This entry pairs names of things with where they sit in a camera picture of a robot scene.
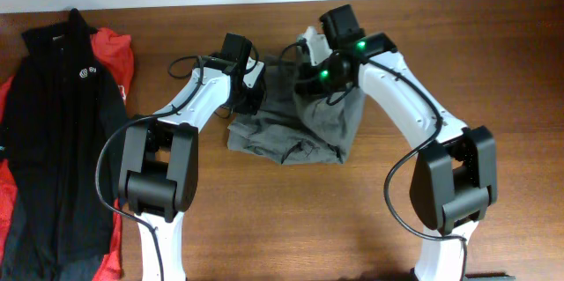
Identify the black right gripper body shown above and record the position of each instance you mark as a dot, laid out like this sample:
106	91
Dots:
322	77

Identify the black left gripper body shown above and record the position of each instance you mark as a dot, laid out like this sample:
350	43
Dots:
248	99

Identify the grey shorts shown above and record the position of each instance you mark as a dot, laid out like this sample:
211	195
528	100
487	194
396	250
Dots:
291	129

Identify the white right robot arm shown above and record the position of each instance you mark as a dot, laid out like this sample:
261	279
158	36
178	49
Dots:
454	180

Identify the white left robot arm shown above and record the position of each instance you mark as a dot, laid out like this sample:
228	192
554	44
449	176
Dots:
159	171

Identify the red garment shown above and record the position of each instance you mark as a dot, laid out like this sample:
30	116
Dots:
113	51

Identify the black polo shirt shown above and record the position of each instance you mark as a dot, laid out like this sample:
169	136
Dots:
58	112

